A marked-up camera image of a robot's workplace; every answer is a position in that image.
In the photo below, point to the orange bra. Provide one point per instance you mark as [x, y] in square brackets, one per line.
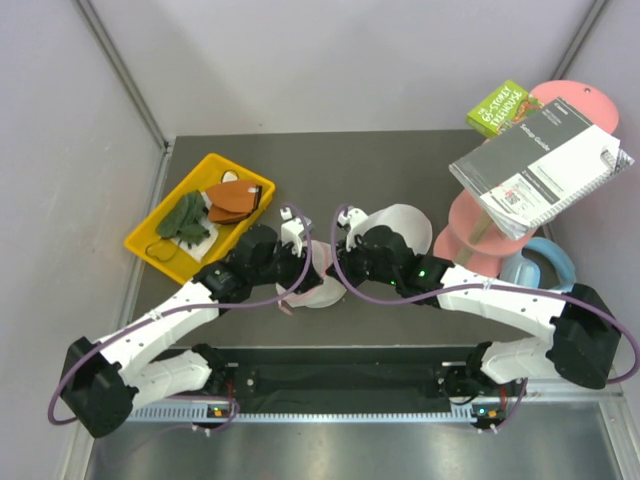
[233, 201]

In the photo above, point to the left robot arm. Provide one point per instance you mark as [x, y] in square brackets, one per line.
[102, 382]

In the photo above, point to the pink-zippered round laundry bag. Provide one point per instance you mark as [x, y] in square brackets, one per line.
[326, 294]

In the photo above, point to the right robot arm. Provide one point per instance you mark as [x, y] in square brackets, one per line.
[570, 334]

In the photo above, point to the yellow plastic tray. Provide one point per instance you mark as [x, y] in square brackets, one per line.
[208, 172]

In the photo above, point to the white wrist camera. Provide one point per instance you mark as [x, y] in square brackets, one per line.
[295, 229]
[351, 221]

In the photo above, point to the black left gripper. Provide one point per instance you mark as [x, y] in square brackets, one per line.
[297, 262]

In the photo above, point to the green treehouse book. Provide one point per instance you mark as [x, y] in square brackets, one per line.
[507, 105]

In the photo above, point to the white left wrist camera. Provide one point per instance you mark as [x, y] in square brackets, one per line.
[295, 229]

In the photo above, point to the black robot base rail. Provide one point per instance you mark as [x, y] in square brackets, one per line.
[349, 380]

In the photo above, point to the grey aluminium corner post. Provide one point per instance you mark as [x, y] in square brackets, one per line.
[102, 37]

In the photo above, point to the white mesh laundry bag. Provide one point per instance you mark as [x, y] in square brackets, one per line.
[408, 221]

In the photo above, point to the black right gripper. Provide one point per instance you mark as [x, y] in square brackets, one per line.
[347, 257]

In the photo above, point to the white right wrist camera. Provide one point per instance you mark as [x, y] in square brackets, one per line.
[351, 221]

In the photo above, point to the blue headphones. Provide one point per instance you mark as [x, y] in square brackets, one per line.
[538, 261]

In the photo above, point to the grey setup guide booklet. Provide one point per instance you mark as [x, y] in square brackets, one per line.
[526, 176]

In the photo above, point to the pink tiered stand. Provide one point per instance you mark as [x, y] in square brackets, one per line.
[470, 238]

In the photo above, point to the right aluminium corner post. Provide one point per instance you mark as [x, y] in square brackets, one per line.
[593, 15]

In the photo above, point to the green bra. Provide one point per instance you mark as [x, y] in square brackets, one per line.
[182, 224]

